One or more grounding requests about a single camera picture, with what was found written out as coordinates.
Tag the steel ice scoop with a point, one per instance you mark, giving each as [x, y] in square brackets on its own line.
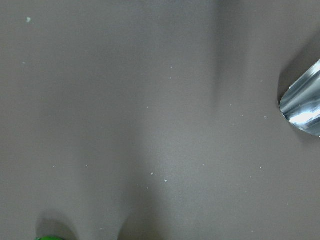
[300, 105]

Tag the green lime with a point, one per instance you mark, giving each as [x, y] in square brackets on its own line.
[49, 237]

